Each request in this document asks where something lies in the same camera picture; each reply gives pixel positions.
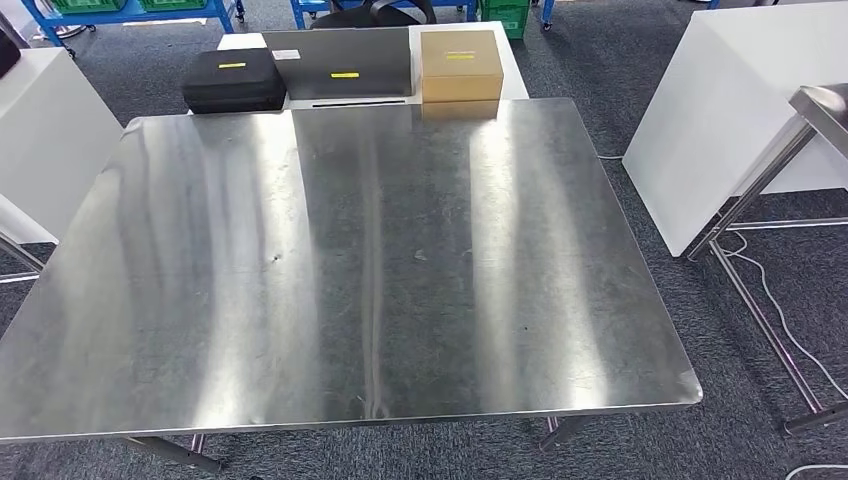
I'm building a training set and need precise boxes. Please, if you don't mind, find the white box table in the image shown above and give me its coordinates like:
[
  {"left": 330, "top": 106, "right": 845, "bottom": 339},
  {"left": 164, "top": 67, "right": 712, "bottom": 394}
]
[
  {"left": 622, "top": 0, "right": 848, "bottom": 258},
  {"left": 0, "top": 47, "right": 125, "bottom": 246}
]

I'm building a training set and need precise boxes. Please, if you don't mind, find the black zip case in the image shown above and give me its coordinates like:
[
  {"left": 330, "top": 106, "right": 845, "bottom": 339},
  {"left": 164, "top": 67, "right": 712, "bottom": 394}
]
[{"left": 182, "top": 47, "right": 288, "bottom": 115}]

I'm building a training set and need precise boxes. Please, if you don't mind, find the green plastic crate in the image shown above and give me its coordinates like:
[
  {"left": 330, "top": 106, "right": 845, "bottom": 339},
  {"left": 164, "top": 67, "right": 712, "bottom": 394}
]
[
  {"left": 137, "top": 0, "right": 208, "bottom": 13},
  {"left": 49, "top": 0, "right": 127, "bottom": 15},
  {"left": 480, "top": 0, "right": 531, "bottom": 41}
]

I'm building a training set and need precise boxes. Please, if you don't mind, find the steel workbench table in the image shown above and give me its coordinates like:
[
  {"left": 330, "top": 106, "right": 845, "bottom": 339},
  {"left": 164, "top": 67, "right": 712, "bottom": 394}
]
[{"left": 0, "top": 97, "right": 704, "bottom": 475}]

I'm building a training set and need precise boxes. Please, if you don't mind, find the brown cardboard box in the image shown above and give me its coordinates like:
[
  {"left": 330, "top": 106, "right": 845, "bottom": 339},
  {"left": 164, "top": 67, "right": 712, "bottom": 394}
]
[{"left": 419, "top": 29, "right": 505, "bottom": 104}]

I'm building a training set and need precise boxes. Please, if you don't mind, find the small white table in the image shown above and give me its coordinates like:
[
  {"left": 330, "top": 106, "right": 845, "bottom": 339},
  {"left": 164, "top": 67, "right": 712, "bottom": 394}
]
[{"left": 188, "top": 21, "right": 530, "bottom": 114}]

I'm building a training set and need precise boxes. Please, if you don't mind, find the black bag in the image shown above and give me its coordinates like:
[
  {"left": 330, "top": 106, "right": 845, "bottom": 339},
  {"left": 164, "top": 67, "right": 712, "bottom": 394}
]
[{"left": 0, "top": 29, "right": 22, "bottom": 79}]

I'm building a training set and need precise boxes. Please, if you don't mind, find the grey laptop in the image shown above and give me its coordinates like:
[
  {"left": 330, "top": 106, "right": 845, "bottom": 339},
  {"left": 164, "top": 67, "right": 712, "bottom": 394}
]
[{"left": 261, "top": 26, "right": 413, "bottom": 101}]

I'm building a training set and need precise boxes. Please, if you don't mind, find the steel side table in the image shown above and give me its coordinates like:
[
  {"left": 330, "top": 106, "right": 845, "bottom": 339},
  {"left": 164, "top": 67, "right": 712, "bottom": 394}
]
[
  {"left": 0, "top": 231, "right": 46, "bottom": 285},
  {"left": 685, "top": 82, "right": 848, "bottom": 437}
]

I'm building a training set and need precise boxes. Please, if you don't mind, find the white floor cable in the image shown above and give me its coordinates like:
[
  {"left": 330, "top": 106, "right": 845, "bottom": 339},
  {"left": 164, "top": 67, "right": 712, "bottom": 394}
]
[{"left": 596, "top": 155, "right": 848, "bottom": 480}]

